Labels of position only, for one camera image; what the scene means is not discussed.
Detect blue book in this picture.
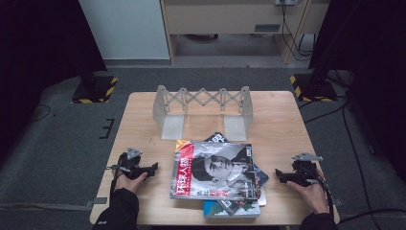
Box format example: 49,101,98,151
202,199,261,219

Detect black stand base yellow stripes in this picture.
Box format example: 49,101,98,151
289,73,339,104
71,76,119,104

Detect white cabinet panel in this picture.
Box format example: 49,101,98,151
78,0,171,61

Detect person's left hand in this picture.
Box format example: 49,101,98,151
114,172,148,195

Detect thin black looped cable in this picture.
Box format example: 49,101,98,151
29,103,53,123

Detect portrait magazine with red label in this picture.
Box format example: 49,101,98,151
169,139,259,202

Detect right hand-held gripper black cable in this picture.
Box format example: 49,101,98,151
314,172,336,219

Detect left hand-held gripper black cable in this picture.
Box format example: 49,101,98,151
105,163,128,201

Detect thick black floor cable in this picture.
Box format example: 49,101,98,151
337,208,406,225

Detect dark curtain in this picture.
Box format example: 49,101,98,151
308,0,406,183
0,0,108,164

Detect person's right hand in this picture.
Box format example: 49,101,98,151
285,177,330,216

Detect dark illustrated magazine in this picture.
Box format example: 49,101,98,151
203,131,270,217

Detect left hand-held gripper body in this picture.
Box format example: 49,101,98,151
116,147,148,180

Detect hand-held gripper black cable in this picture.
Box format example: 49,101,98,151
314,172,336,219
105,163,128,201

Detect black hanging cables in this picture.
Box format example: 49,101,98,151
280,1,316,62

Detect grey metal expandable book rack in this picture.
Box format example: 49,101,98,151
152,84,254,142

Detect thin black floor cable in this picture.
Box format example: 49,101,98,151
303,71,386,230

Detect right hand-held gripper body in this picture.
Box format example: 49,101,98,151
284,152,324,188

